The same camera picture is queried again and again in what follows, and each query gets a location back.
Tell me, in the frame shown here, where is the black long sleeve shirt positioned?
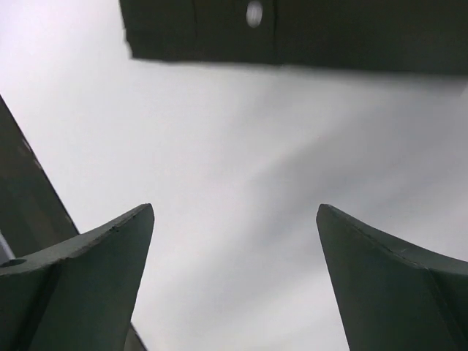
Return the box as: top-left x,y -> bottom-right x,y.
120,0 -> 467,77

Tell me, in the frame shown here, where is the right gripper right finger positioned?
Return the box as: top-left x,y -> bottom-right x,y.
316,204 -> 467,351

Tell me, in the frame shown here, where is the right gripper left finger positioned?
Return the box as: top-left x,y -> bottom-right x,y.
1,204 -> 154,350

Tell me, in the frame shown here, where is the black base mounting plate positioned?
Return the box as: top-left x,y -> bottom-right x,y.
1,100 -> 79,257

